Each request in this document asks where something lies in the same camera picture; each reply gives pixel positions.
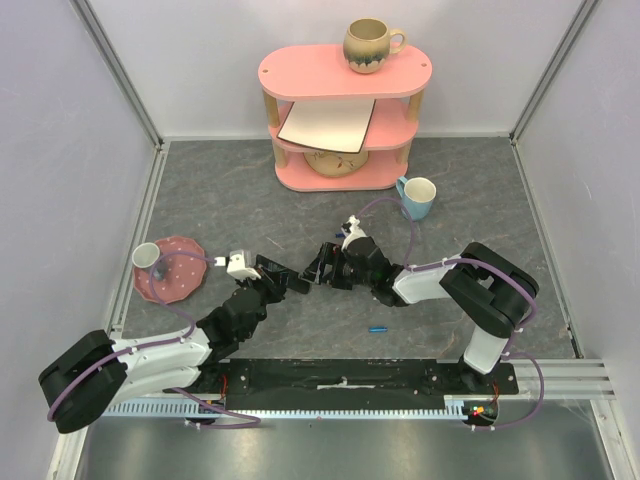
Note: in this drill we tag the white black-edged board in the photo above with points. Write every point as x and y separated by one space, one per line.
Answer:
331 125

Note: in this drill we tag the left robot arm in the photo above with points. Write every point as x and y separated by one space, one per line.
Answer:
97 372

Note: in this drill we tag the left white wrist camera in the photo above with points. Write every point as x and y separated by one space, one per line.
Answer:
238 265

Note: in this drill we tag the slotted cable duct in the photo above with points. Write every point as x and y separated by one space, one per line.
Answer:
317 405

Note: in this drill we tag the black remote control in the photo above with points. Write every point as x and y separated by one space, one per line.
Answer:
282 275

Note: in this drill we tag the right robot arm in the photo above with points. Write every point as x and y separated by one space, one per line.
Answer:
496 295

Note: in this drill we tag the pink three-tier shelf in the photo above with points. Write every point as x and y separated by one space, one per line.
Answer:
320 73

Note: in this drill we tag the grey white cup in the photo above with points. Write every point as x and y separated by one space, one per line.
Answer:
145 255

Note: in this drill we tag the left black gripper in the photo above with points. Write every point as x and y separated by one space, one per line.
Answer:
277 293

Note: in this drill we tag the beige painted bowl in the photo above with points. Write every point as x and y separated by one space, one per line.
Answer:
335 164

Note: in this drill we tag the light blue mug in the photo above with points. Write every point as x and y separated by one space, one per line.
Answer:
417 196

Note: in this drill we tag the beige ceramic mug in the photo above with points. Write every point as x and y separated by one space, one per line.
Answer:
368 43

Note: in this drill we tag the pink polka-dot plate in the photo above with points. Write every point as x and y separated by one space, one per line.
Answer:
184 273

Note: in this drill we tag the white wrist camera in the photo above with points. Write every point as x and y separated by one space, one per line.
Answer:
238 265
352 231

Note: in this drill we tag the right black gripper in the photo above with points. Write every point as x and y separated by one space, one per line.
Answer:
333 265

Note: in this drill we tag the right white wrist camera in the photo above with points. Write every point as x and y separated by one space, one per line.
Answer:
352 231

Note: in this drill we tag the blue battery near base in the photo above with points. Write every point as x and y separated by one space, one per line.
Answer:
378 329

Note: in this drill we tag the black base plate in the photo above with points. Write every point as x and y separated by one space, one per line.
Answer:
243 377

